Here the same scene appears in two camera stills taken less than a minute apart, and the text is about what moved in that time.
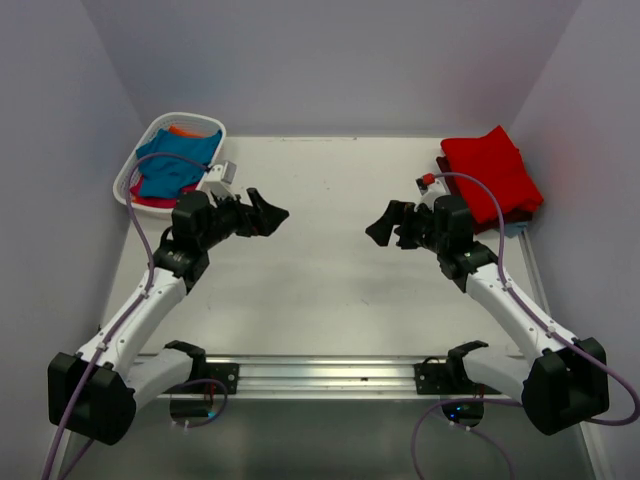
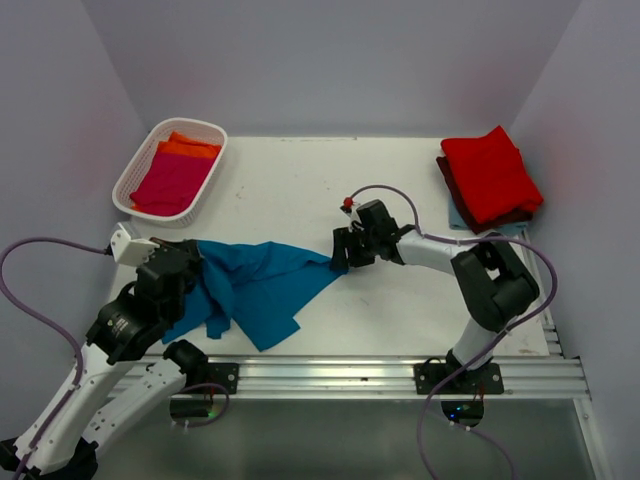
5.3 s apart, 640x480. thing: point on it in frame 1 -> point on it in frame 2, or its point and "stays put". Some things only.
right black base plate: (448, 378) stays put
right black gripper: (404, 228) -> (350, 248)
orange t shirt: (184, 133) -> (180, 144)
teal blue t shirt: (165, 176) -> (256, 288)
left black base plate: (227, 373) stays put
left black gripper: (246, 220) -> (185, 255)
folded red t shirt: (496, 159) stays put
